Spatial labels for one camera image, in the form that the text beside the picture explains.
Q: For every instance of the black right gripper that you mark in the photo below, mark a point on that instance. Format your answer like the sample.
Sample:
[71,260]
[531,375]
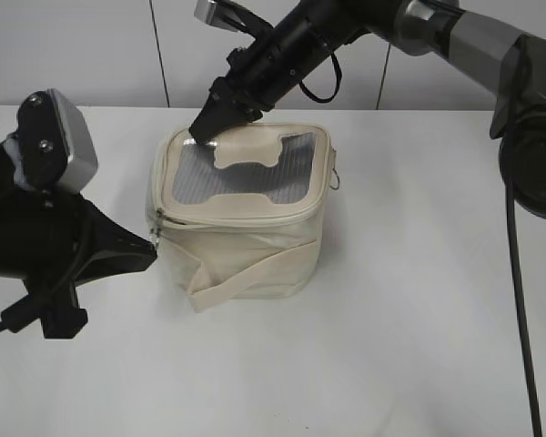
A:
[279,59]

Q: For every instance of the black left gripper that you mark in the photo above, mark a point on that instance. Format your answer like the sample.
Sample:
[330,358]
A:
[46,238]

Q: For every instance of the cream fabric zipper bag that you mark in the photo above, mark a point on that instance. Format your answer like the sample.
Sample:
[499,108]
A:
[241,217]

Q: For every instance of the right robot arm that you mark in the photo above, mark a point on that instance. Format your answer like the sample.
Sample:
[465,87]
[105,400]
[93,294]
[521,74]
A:
[506,61]

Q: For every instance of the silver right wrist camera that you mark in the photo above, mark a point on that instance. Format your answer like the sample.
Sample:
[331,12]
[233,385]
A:
[222,14]

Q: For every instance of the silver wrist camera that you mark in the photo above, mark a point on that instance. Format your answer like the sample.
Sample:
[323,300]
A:
[222,14]
[51,146]

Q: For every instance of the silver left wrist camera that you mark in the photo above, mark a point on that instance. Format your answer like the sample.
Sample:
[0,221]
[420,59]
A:
[51,146]

